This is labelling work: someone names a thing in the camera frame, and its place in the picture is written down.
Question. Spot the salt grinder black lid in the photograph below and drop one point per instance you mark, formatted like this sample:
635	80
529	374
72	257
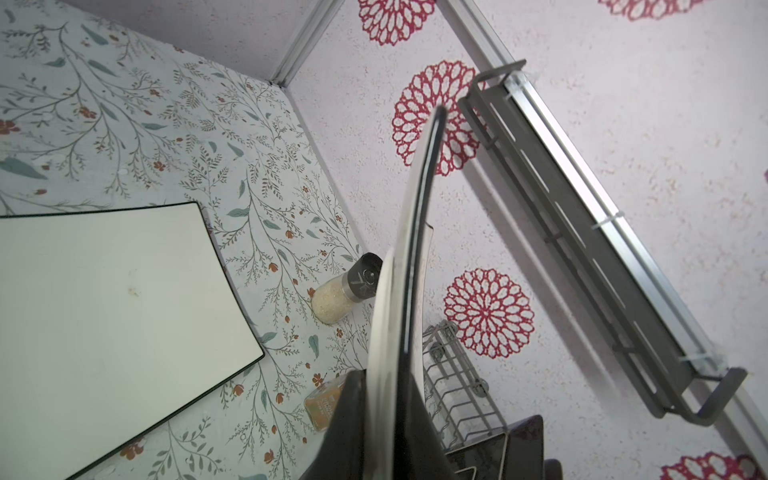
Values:
337	297

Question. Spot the white square plate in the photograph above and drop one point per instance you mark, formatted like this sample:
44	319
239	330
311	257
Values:
111	323
393	393

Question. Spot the grey wire dish rack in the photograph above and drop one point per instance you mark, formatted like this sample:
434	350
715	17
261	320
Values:
457	398

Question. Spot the black square plate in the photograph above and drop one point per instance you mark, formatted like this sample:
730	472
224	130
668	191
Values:
524	454
478	462

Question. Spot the small amber spice jar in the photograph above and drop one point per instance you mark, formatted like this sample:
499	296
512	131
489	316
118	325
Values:
321	403

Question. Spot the grey wall shelf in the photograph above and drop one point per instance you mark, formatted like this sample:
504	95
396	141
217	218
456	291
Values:
656	340

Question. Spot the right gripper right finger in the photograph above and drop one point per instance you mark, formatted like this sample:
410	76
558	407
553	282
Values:
418	453

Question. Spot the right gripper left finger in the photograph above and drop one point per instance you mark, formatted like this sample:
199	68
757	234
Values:
341	454

